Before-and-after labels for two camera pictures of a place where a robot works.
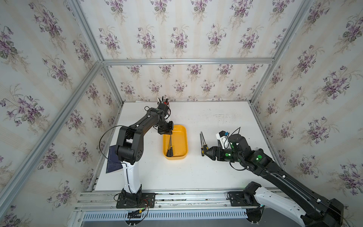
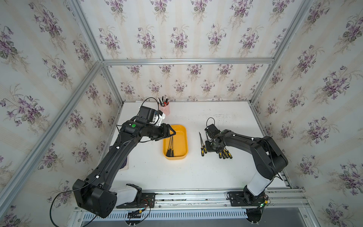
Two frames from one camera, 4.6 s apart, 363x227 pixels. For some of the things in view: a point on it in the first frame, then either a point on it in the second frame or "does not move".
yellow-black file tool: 202,149 to 172,150
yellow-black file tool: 171,153 does not move
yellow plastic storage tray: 179,143 does not move
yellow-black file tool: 168,152 does not move
